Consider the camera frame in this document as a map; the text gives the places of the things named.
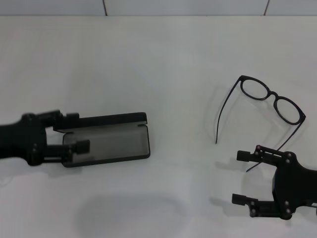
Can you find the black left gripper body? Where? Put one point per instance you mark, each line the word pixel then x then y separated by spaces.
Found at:
pixel 22 141

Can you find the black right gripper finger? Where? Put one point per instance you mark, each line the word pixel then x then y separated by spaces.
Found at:
pixel 262 209
pixel 267 156

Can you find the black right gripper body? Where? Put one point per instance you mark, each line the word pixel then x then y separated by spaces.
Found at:
pixel 294 188

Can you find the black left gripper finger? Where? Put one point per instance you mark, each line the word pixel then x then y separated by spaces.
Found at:
pixel 57 116
pixel 81 146

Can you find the black round-lens glasses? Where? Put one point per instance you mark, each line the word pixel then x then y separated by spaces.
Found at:
pixel 273 93

